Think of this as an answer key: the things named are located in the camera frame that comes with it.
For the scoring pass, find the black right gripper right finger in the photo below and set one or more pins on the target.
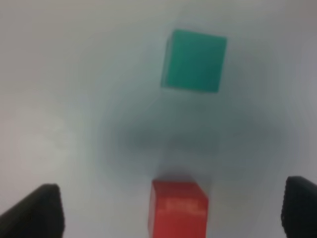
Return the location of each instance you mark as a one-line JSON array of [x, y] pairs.
[[299, 208]]

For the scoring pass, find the red block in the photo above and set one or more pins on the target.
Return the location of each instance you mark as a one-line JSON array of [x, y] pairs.
[[178, 209]]

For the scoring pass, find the green block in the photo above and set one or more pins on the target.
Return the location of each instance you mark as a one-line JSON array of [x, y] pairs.
[[193, 61]]

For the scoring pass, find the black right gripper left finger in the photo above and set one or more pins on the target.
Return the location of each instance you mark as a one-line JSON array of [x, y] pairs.
[[38, 215]]

